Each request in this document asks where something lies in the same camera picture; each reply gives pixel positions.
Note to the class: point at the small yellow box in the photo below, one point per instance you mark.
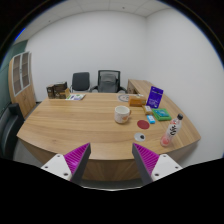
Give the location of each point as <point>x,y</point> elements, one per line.
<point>147,109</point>

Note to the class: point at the grey mesh office chair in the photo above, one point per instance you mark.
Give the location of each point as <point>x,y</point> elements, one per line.
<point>108,81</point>

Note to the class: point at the clear drink bottle black cap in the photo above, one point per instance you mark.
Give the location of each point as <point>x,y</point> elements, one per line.
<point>172,130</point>

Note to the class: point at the black leather armchair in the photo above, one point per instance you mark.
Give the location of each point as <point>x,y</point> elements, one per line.
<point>9,128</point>

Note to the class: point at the green flat box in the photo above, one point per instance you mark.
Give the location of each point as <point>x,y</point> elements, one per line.
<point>161,114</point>

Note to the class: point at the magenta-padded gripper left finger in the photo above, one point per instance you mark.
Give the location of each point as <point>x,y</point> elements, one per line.
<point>77,159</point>

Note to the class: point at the white round disc black dot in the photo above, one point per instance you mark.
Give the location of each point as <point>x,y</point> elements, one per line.
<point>139,136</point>

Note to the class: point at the purple standing box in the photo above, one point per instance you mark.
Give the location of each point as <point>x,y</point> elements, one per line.
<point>154,96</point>

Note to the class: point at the black office chair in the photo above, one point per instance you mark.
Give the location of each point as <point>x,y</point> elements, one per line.
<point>80,81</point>

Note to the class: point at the wooden side desk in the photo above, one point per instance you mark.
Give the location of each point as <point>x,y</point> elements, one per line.
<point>139,85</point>

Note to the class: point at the stack of brown boxes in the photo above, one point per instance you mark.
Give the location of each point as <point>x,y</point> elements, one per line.
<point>58,90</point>

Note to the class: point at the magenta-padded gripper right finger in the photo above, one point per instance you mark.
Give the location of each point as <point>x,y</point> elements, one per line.
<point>146,159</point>

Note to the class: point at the wooden cabinet with glass doors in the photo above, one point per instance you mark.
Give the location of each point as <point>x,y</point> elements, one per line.
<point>22,87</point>

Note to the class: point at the green and white leaflet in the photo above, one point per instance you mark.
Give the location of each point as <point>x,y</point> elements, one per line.
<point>75,97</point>

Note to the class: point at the orange-brown wooden box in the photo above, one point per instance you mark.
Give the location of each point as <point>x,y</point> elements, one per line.
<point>137,101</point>

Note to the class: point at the white mug with orange print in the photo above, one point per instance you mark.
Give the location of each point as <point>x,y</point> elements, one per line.
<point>121,114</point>

